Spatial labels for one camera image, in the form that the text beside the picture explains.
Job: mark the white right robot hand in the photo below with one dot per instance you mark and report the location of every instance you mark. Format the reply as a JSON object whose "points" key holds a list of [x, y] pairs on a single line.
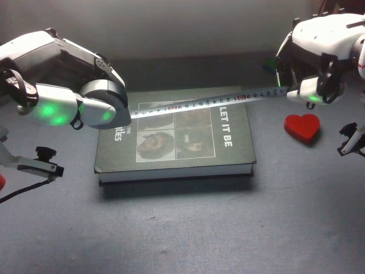
{"points": [[322, 34]]}

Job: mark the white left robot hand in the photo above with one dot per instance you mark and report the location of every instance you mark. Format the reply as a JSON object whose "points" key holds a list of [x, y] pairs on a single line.
{"points": [[31, 54]]}

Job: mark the grey tape measure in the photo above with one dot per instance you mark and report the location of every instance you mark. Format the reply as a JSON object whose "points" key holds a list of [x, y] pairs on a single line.
{"points": [[199, 103]]}

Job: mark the black Let It Be book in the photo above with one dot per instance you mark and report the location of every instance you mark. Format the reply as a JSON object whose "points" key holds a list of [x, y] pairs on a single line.
{"points": [[199, 165]]}

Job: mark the green and blue block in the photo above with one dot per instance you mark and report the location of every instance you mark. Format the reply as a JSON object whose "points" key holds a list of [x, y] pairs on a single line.
{"points": [[269, 64]]}

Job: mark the red heart block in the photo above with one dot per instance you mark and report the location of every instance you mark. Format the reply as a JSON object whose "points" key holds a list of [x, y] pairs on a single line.
{"points": [[302, 127]]}

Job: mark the grey table cloth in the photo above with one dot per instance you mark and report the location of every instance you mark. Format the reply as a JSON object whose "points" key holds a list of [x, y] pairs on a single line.
{"points": [[171, 228]]}

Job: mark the brown wooden furniture frame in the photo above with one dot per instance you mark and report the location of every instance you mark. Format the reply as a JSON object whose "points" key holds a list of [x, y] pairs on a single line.
{"points": [[350, 5]]}

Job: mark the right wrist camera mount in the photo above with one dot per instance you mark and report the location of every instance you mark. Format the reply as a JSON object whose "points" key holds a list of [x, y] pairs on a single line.
{"points": [[352, 140]]}

